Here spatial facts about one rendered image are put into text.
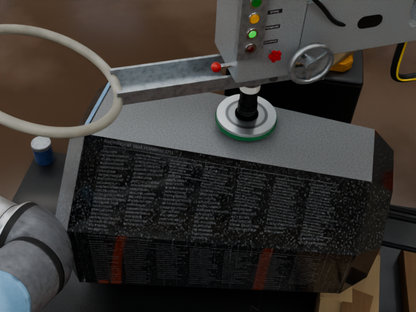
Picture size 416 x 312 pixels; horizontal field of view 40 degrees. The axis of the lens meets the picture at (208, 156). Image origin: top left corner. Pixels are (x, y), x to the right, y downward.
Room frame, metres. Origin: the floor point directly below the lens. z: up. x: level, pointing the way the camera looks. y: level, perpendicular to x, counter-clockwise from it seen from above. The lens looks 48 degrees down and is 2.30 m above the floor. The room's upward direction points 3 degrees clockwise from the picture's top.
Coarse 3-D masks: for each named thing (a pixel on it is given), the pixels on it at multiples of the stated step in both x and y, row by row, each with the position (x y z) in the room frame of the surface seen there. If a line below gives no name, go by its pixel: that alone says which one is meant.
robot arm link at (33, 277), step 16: (16, 240) 0.50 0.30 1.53; (32, 240) 0.50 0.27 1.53; (0, 256) 0.45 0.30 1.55; (16, 256) 0.46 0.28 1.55; (32, 256) 0.46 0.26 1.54; (48, 256) 0.48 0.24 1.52; (0, 272) 0.42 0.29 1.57; (16, 272) 0.43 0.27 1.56; (32, 272) 0.44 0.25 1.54; (48, 272) 0.45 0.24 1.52; (0, 288) 0.39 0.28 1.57; (16, 288) 0.40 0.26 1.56; (32, 288) 0.41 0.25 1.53; (48, 288) 0.43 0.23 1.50; (0, 304) 0.37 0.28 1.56; (16, 304) 0.38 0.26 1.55; (32, 304) 0.40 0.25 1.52
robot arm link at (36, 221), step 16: (0, 208) 0.58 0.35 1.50; (16, 208) 0.57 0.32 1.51; (32, 208) 0.58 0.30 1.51; (0, 224) 0.55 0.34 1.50; (16, 224) 0.54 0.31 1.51; (32, 224) 0.54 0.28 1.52; (48, 224) 0.55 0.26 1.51; (0, 240) 0.52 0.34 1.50; (48, 240) 0.51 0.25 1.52; (64, 240) 0.52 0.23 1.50; (64, 256) 0.49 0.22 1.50; (64, 272) 0.47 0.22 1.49
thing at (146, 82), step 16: (144, 64) 1.41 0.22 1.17; (160, 64) 1.42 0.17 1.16; (176, 64) 1.44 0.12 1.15; (192, 64) 1.45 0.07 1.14; (208, 64) 1.47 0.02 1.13; (128, 80) 1.38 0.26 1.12; (144, 80) 1.38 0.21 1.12; (160, 80) 1.39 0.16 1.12; (176, 80) 1.40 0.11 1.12; (192, 80) 1.35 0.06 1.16; (208, 80) 1.36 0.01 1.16; (224, 80) 1.37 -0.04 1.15; (256, 80) 1.41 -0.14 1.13; (272, 80) 1.42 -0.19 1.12; (128, 96) 1.27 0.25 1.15; (144, 96) 1.29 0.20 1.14; (160, 96) 1.31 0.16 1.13; (176, 96) 1.32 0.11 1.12
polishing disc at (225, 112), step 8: (232, 96) 1.56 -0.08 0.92; (224, 104) 1.51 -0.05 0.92; (232, 104) 1.52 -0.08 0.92; (264, 104) 1.53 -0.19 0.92; (224, 112) 1.47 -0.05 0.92; (232, 112) 1.47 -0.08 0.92; (264, 112) 1.48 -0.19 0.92; (272, 112) 1.49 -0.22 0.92; (224, 120) 1.43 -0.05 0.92; (232, 120) 1.43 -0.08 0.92; (256, 120) 1.44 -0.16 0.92; (264, 120) 1.44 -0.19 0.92; (272, 120) 1.44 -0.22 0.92; (224, 128) 1.40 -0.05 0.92; (232, 128) 1.39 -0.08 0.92; (240, 128) 1.40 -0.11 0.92; (248, 128) 1.40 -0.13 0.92; (256, 128) 1.40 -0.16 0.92; (264, 128) 1.40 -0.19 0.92; (240, 136) 1.37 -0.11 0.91; (248, 136) 1.37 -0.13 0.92; (256, 136) 1.37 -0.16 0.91
